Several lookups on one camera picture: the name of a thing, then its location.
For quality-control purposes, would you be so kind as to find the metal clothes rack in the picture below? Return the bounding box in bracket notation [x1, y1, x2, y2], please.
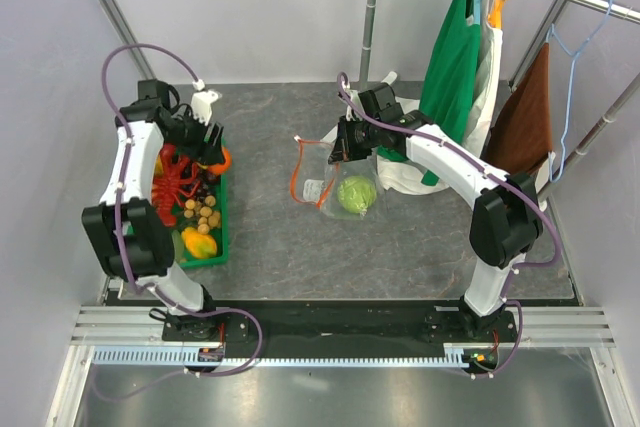
[317, 0, 640, 151]

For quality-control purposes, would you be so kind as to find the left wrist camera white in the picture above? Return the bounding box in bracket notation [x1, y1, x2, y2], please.
[190, 90, 221, 125]

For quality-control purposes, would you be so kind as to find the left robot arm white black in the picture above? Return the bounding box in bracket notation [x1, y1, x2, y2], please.
[81, 79, 228, 342]

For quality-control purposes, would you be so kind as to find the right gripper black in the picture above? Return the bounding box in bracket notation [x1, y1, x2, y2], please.
[329, 114, 381, 164]

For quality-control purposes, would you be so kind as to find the brown longan cluster toy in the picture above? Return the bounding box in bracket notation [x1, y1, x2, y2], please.
[183, 195, 222, 234]

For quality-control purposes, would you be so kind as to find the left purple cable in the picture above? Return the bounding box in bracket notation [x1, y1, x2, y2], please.
[89, 42, 266, 401]

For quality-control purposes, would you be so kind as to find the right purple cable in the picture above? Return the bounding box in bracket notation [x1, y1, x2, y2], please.
[336, 71, 559, 381]

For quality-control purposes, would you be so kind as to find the clear zip top bag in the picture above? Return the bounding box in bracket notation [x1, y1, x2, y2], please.
[289, 136, 387, 221]

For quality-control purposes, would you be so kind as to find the yellow green mango toy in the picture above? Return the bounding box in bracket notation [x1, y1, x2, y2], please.
[181, 227, 218, 260]

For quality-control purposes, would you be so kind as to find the green plastic tray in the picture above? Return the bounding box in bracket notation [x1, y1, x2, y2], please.
[170, 142, 231, 269]

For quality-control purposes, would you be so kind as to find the red lobster toy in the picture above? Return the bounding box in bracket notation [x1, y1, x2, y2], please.
[151, 143, 203, 227]

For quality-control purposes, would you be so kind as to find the brown towel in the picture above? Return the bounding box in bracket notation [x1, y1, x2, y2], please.
[485, 43, 553, 175]

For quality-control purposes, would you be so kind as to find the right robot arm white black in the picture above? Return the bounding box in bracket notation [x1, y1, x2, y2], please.
[328, 75, 545, 341]

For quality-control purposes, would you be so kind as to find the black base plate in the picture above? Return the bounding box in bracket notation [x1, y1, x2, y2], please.
[149, 300, 517, 361]

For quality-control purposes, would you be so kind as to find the green shirt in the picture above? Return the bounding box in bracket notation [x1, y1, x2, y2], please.
[377, 0, 482, 195]

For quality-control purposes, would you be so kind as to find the green cabbage toy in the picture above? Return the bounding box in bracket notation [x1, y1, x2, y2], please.
[337, 176, 377, 215]

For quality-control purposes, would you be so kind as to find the purple cable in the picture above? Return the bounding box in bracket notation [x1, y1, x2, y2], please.
[336, 71, 559, 381]
[89, 42, 266, 401]

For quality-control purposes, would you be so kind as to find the orange fruit toy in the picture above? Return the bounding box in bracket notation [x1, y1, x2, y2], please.
[206, 146, 232, 176]

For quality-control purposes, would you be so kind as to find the white garment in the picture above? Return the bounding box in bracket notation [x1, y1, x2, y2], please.
[373, 0, 503, 196]

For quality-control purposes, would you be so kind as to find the slotted cable duct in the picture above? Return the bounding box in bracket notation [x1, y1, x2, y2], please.
[92, 346, 471, 369]

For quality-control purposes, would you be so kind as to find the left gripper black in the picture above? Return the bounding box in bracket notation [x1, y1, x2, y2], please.
[166, 106, 226, 167]

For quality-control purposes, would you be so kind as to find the blue wire hanger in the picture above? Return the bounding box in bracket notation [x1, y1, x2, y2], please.
[545, 0, 614, 184]

